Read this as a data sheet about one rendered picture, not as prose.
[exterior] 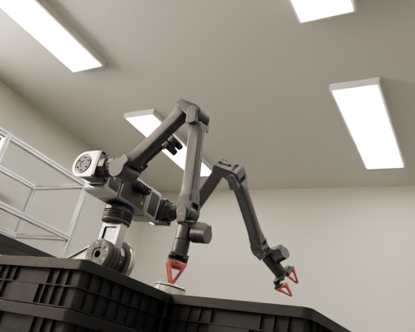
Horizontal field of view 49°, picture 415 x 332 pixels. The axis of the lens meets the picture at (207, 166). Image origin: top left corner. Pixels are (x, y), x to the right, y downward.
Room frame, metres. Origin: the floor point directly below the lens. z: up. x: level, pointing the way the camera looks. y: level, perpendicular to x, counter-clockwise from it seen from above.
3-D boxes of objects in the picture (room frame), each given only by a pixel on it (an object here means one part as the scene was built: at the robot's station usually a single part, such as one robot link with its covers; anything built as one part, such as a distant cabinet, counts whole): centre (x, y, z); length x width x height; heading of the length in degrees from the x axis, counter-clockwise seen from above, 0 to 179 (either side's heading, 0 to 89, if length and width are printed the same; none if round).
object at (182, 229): (1.54, 0.02, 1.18); 0.07 x 0.06 x 0.07; 56
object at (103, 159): (1.75, 0.40, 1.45); 0.09 x 0.08 x 0.12; 146
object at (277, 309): (1.23, -0.22, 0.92); 0.40 x 0.30 x 0.02; 50
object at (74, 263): (1.25, 0.27, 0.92); 0.40 x 0.30 x 0.02; 50
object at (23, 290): (1.25, 0.27, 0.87); 0.40 x 0.30 x 0.11; 50
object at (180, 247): (1.54, 0.03, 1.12); 0.10 x 0.07 x 0.07; 5
